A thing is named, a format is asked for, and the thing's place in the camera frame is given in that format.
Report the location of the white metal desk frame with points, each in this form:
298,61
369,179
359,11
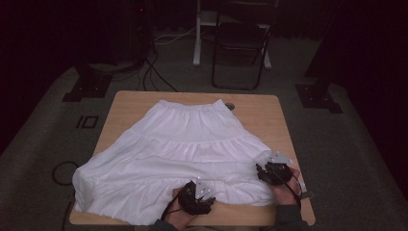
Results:
197,38

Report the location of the dark computer tower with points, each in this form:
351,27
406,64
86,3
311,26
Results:
133,32

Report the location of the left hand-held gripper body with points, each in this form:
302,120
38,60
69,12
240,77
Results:
191,200

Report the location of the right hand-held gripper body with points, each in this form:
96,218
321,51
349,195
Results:
279,171

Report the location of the black stand base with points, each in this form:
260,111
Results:
317,96
88,86

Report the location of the black folding chair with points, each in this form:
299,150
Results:
240,48

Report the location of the white skirt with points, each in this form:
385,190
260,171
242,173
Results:
179,154

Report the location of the grey tape strip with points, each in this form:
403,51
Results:
308,195

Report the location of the person's left hand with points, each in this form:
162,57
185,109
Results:
179,215

